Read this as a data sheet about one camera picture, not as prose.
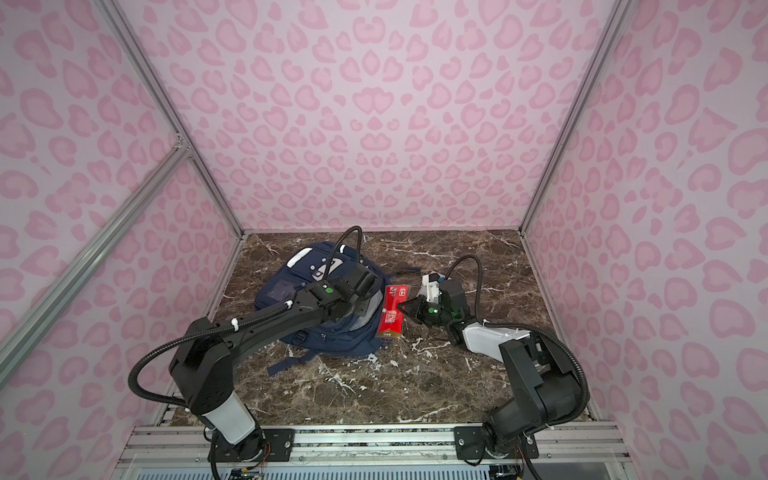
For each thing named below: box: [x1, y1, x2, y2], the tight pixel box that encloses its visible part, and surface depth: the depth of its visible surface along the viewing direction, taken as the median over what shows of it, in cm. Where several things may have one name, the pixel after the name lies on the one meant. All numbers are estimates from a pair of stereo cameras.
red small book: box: [377, 284, 409, 338], surface depth 88 cm
